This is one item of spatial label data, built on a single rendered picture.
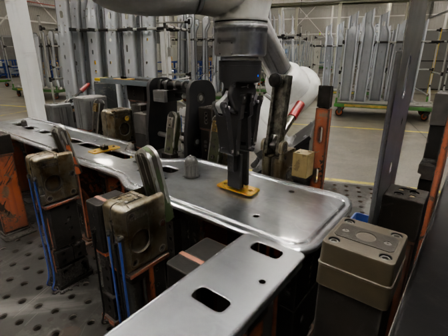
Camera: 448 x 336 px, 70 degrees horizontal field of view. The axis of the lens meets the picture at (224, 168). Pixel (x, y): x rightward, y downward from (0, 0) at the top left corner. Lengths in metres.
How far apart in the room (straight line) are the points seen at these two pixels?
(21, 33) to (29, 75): 0.46
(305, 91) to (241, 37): 0.84
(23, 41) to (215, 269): 4.28
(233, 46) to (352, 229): 0.33
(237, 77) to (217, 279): 0.32
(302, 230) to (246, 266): 0.13
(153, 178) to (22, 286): 0.58
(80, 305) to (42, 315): 0.08
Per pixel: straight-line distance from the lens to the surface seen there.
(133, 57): 5.23
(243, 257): 0.45
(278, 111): 0.73
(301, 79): 1.34
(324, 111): 0.68
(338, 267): 0.40
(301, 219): 0.55
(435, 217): 0.57
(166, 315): 0.37
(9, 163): 1.20
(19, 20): 4.57
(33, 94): 4.58
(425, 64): 12.83
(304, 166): 0.68
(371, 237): 0.41
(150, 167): 0.52
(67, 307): 0.89
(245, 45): 0.55
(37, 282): 1.01
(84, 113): 1.28
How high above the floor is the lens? 1.26
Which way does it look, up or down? 19 degrees down
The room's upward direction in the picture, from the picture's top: straight up
